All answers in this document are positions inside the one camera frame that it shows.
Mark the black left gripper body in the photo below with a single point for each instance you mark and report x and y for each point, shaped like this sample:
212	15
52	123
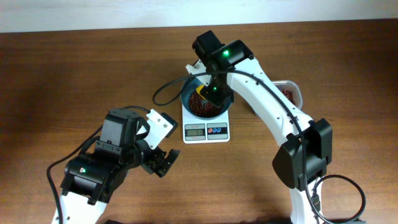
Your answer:
157	162

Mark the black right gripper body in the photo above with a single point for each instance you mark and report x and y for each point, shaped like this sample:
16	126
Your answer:
219	98

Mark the yellow plastic measuring scoop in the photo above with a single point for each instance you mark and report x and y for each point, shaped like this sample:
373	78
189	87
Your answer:
202	91

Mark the clear container of red beans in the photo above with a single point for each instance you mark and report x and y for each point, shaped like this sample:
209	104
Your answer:
291	91

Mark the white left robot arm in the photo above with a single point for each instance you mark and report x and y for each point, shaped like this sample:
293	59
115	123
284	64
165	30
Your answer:
126	140

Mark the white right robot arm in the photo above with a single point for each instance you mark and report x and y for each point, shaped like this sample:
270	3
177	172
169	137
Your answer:
305	145

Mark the red beans in bowl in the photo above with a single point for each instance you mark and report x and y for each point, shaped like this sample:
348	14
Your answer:
201	107

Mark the blue-grey bowl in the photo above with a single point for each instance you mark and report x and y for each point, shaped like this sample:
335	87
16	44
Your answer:
190	86

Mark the white digital kitchen scale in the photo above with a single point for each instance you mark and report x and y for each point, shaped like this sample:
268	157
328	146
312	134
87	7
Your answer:
199	130

